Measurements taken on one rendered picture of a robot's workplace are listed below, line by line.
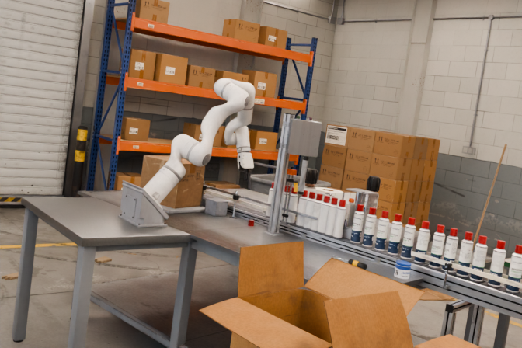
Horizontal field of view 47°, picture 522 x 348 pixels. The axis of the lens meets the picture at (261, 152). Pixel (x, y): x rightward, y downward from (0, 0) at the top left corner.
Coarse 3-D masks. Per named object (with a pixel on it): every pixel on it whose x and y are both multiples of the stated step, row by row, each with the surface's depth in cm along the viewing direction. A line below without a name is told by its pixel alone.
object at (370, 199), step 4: (356, 196) 330; (360, 196) 326; (364, 196) 329; (368, 196) 318; (372, 196) 320; (376, 196) 323; (356, 200) 330; (360, 200) 319; (364, 200) 330; (368, 200) 318; (372, 200) 321; (356, 204) 325; (368, 204) 319; (372, 204) 322; (376, 204) 325; (356, 208) 325; (368, 208) 319; (364, 212) 318; (368, 212) 320; (364, 216) 318; (364, 220) 318; (364, 224) 319; (344, 228) 324; (348, 228) 322; (344, 232) 324; (348, 232) 322; (344, 236) 324; (348, 236) 322; (360, 240) 318
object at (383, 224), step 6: (384, 216) 303; (378, 222) 304; (384, 222) 302; (378, 228) 304; (384, 228) 302; (378, 234) 303; (384, 234) 302; (378, 240) 303; (384, 240) 303; (378, 246) 303; (384, 246) 303
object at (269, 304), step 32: (256, 256) 164; (288, 256) 173; (256, 288) 164; (288, 288) 173; (320, 288) 174; (352, 288) 170; (384, 288) 166; (416, 288) 163; (224, 320) 144; (256, 320) 145; (288, 320) 175; (320, 320) 172
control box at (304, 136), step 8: (296, 120) 324; (304, 120) 325; (296, 128) 324; (304, 128) 325; (312, 128) 326; (320, 128) 327; (288, 136) 327; (296, 136) 325; (304, 136) 326; (312, 136) 327; (288, 144) 325; (296, 144) 325; (304, 144) 326; (312, 144) 327; (288, 152) 325; (296, 152) 326; (304, 152) 327; (312, 152) 328
